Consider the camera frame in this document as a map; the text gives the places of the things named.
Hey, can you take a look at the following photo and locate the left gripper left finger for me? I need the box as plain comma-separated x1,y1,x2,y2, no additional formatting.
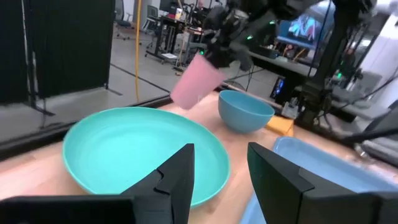
120,142,195,224

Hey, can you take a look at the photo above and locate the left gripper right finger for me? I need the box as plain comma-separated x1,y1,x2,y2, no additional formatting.
247,142,374,224

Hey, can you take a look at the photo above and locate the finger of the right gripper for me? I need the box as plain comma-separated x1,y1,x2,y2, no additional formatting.
203,46,233,70
238,46,254,72

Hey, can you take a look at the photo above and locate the pink plastic cup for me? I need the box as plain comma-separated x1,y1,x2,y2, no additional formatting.
170,53,228,110

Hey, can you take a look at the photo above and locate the blue plastic bowl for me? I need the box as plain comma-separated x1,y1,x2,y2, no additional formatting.
217,90,275,134

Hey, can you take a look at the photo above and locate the teal plastic plate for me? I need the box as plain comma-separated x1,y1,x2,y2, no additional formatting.
62,106,231,209

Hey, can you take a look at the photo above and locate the yellow cloth napkin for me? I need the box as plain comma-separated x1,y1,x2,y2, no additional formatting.
266,115,295,138

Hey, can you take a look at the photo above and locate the blue plastic tray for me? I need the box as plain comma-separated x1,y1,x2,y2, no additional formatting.
239,136,398,224

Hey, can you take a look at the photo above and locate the long black workbench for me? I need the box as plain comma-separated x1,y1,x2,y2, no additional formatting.
248,49,318,82

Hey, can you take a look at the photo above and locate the person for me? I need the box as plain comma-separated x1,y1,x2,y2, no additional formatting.
191,0,208,19

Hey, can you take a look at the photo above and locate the black mesh computer case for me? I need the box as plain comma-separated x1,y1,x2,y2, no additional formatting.
269,76,286,105

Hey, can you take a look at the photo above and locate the black office desk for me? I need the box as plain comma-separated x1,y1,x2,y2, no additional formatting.
144,14,189,65

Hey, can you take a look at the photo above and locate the display screen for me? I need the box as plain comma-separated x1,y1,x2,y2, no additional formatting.
287,14,323,43

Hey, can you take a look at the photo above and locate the black office chair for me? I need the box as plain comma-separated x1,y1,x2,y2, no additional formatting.
113,0,133,40

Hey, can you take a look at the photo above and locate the black partition screen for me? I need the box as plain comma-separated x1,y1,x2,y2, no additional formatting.
0,0,116,105

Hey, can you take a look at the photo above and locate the yellow extension cable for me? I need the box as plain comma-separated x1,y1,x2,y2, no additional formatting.
134,0,143,103

